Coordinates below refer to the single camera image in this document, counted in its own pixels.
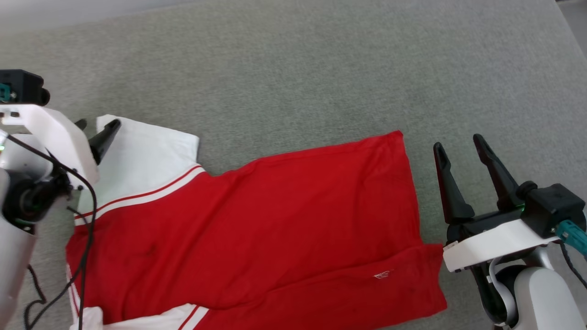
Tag right camera teal connector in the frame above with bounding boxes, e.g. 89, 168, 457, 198
554, 220, 587, 255

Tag grey fabric sofa cushion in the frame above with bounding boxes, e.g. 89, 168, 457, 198
0, 0, 587, 330

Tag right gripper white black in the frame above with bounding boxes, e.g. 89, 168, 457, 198
433, 134, 561, 274

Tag red white sports jersey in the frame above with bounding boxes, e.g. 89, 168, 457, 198
66, 115, 448, 330

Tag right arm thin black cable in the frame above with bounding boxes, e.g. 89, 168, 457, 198
559, 241, 587, 292

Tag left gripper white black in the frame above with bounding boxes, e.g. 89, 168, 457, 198
0, 104, 122, 189

